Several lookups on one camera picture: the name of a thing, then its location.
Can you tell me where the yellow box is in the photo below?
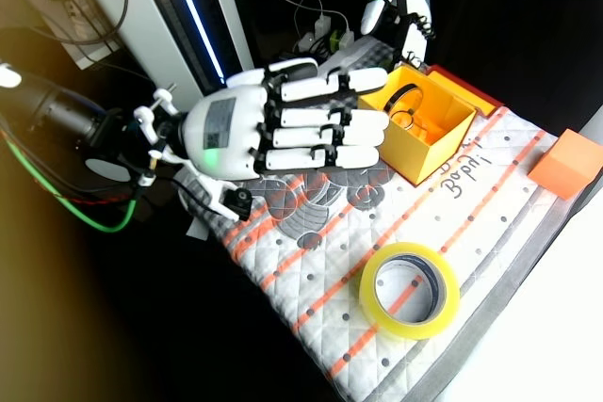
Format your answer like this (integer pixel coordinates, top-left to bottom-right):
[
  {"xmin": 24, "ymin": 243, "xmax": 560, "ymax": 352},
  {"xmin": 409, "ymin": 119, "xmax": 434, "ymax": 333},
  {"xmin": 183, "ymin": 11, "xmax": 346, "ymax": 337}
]
[{"xmin": 356, "ymin": 63, "xmax": 503, "ymax": 187}]

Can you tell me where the orange cube block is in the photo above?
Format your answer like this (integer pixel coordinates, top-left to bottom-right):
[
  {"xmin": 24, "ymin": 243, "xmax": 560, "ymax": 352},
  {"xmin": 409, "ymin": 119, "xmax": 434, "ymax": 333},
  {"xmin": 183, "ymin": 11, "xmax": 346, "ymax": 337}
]
[{"xmin": 526, "ymin": 128, "xmax": 603, "ymax": 201}]

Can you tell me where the white power strip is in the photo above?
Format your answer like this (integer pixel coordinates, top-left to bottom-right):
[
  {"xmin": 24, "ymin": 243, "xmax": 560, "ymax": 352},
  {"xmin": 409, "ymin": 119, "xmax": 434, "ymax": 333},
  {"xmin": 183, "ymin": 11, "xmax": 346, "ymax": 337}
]
[{"xmin": 293, "ymin": 14, "xmax": 355, "ymax": 54}]

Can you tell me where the white column with light strip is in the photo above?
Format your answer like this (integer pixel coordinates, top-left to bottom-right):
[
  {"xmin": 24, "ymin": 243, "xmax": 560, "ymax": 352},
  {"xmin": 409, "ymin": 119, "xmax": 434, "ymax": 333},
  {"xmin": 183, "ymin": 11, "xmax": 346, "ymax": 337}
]
[{"xmin": 63, "ymin": 0, "xmax": 256, "ymax": 98}]

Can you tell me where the grey quilt with printed bear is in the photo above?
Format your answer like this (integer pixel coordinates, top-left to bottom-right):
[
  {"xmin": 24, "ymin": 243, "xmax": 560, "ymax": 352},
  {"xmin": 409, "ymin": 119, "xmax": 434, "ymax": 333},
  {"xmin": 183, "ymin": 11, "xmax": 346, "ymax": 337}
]
[{"xmin": 185, "ymin": 37, "xmax": 586, "ymax": 402}]

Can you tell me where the yellow clear tape roll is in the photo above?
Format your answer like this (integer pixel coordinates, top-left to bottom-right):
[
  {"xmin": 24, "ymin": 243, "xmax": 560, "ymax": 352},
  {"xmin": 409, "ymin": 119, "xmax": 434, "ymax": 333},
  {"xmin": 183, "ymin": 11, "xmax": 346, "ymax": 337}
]
[{"xmin": 358, "ymin": 241, "xmax": 462, "ymax": 342}]

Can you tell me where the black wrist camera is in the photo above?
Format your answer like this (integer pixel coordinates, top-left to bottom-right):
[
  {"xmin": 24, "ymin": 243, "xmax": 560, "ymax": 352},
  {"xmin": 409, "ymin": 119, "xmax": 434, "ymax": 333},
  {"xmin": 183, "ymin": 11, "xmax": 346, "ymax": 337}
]
[{"xmin": 181, "ymin": 170, "xmax": 254, "ymax": 224}]

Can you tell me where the green cable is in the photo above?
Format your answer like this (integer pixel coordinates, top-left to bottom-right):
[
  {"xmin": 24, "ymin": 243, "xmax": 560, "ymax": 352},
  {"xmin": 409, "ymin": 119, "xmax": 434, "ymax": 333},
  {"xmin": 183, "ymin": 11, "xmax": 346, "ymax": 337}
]
[{"xmin": 0, "ymin": 131, "xmax": 139, "ymax": 234}]

